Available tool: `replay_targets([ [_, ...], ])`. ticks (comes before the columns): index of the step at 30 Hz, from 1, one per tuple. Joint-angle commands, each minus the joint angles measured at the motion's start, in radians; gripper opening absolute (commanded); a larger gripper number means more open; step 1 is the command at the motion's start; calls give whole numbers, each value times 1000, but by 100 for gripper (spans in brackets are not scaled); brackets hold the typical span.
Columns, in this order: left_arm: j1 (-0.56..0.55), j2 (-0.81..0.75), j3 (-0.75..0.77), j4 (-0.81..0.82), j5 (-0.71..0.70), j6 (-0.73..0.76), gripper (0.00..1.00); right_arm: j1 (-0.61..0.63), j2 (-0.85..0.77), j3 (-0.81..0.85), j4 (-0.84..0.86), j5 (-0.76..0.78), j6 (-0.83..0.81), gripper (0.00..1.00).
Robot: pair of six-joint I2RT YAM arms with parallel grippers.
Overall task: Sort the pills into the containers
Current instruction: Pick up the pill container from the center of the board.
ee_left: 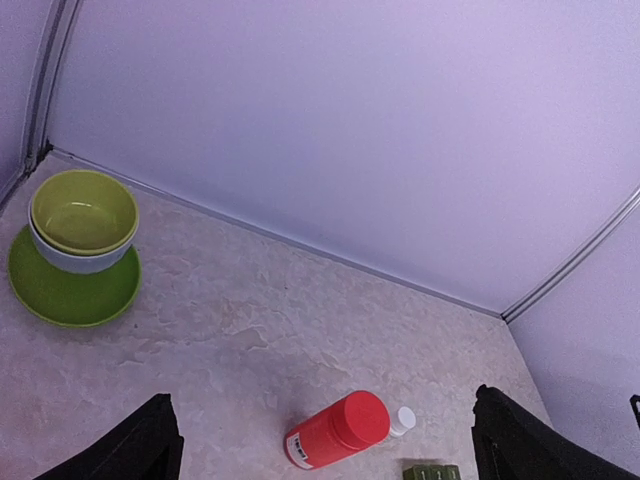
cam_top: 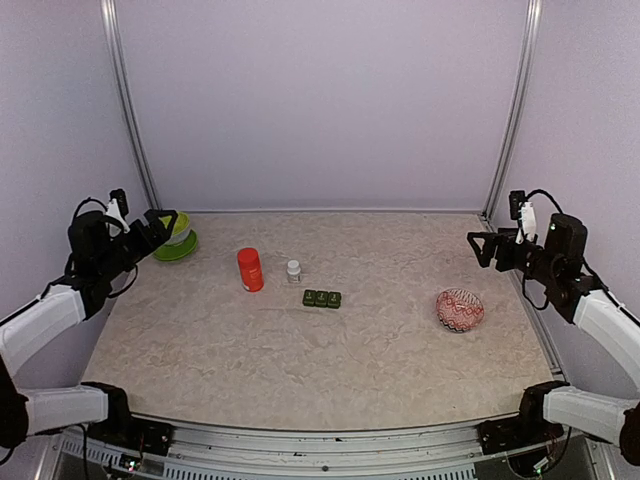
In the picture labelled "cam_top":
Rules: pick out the left aluminium frame post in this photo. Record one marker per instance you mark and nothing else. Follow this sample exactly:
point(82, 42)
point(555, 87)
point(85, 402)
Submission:
point(109, 14)

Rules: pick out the right aluminium frame post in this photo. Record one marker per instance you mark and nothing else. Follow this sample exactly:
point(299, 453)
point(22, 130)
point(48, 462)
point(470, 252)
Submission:
point(517, 106)

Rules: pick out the aluminium frame post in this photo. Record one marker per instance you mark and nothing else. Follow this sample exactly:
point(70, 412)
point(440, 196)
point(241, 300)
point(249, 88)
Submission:
point(109, 14)
point(517, 106)

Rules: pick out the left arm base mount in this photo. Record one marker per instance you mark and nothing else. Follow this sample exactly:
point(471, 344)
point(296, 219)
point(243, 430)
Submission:
point(138, 434)

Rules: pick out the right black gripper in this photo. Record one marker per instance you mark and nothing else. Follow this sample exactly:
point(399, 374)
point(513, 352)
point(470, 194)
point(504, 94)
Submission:
point(504, 237)

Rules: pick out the red patterned bowl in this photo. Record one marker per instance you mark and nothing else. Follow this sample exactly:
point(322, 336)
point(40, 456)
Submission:
point(459, 310)

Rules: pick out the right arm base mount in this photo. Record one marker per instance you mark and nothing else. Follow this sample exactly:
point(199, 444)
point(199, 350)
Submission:
point(497, 436)

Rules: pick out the orange pill bottle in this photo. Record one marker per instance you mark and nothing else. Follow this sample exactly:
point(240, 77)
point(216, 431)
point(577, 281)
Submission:
point(250, 269)

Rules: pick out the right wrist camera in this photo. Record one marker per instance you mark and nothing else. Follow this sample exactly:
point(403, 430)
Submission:
point(522, 212)

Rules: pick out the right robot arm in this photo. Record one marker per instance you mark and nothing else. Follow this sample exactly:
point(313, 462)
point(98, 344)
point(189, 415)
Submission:
point(580, 296)

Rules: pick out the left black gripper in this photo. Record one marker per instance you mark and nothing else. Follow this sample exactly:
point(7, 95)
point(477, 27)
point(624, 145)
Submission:
point(146, 241)

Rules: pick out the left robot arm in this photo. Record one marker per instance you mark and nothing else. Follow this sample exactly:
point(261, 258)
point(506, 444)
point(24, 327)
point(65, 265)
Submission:
point(103, 246)

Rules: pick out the green weekly pill organizer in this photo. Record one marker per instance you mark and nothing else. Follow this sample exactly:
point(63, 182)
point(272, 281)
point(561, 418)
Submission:
point(322, 299)

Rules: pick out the small white pill bottle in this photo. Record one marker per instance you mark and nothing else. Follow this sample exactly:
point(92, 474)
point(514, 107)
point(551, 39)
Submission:
point(293, 270)

